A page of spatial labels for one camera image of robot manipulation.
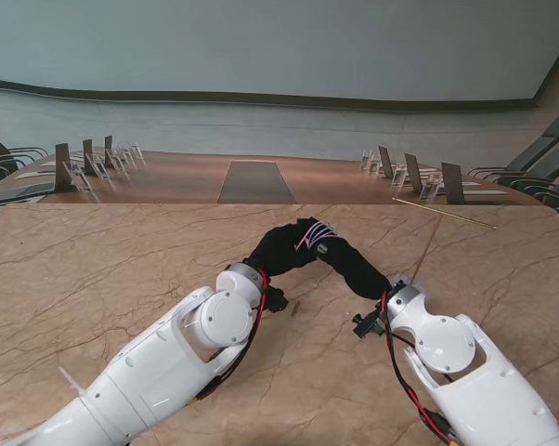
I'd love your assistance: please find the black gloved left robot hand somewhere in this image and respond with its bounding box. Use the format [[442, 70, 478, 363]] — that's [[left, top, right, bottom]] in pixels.
[[244, 216, 330, 278]]

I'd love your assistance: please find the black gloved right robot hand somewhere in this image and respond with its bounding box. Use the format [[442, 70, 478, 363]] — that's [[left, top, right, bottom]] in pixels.
[[305, 221, 393, 300]]

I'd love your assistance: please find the white wired earphone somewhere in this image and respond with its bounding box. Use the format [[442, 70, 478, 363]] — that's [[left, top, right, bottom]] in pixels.
[[295, 221, 340, 250]]

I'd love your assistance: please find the gold rack with marble base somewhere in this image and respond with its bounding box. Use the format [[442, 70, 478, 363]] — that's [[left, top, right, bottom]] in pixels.
[[389, 197, 498, 298]]

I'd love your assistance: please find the brown conference table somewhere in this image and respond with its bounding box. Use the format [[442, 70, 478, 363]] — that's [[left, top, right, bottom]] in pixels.
[[0, 149, 546, 208]]

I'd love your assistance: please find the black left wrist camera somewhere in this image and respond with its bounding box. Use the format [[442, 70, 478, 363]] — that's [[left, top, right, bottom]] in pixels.
[[263, 286, 291, 315]]

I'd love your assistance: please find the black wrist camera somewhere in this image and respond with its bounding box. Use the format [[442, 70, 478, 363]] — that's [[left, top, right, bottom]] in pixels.
[[263, 286, 291, 315], [351, 310, 385, 341]]

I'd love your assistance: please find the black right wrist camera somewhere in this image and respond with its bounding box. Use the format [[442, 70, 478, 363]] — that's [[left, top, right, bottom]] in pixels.
[[351, 310, 385, 341]]

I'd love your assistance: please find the red black left arm cable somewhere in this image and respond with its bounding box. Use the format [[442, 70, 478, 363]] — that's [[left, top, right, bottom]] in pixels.
[[186, 269, 271, 410]]

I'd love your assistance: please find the red black arm cable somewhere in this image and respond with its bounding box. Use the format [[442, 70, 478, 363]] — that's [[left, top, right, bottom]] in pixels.
[[186, 269, 271, 410], [376, 292, 466, 445]]

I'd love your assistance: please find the red black right arm cable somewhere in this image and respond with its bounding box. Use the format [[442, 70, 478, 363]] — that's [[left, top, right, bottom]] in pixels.
[[376, 292, 466, 445]]

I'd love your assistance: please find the white cable tie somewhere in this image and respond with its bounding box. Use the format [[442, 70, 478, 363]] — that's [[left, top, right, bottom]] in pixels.
[[58, 366, 84, 399]]

